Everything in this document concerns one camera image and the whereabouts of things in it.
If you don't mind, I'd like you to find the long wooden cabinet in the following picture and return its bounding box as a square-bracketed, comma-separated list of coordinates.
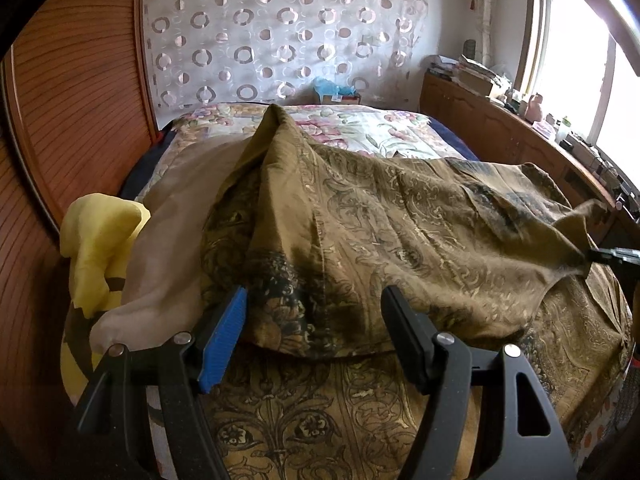
[420, 71, 640, 241]

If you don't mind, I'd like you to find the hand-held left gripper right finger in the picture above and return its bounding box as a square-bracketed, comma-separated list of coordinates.
[381, 285, 578, 480]

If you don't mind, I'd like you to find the pink ornament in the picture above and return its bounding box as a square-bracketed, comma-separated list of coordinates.
[522, 92, 543, 123]

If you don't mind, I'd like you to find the blue plastic bag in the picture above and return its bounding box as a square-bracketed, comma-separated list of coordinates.
[312, 77, 357, 97]

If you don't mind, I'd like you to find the brown patterned shirt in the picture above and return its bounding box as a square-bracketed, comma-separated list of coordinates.
[92, 104, 633, 480]

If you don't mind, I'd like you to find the window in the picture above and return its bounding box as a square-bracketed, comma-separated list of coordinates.
[515, 0, 640, 166]

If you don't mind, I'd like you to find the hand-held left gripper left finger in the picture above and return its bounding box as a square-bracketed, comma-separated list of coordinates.
[75, 285, 249, 480]

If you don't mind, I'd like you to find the pale patterned window curtain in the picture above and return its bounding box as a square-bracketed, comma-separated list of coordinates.
[460, 0, 493, 68]

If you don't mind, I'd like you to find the cardboard box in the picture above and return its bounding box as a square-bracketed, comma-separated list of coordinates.
[317, 91, 361, 105]

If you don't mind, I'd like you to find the yellow cloth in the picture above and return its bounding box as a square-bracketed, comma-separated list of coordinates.
[60, 192, 151, 396]

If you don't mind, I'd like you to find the navy blanket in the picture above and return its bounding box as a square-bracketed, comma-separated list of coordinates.
[427, 115, 483, 161]

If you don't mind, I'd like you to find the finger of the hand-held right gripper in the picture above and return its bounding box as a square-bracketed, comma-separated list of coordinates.
[585, 246, 640, 266]

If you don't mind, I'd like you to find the wooden slatted wardrobe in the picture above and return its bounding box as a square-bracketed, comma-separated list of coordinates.
[0, 0, 166, 480]

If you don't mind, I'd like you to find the stack of papers and books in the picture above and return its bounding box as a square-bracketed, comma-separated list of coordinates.
[427, 52, 511, 98]

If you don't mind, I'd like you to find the floral quilt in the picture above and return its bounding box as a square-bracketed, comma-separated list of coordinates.
[135, 102, 433, 201]

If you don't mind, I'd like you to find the circle patterned sheer curtain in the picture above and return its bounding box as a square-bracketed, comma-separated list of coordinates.
[142, 0, 430, 116]

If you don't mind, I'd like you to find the small black tripod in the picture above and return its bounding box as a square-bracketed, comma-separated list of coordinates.
[614, 182, 640, 213]

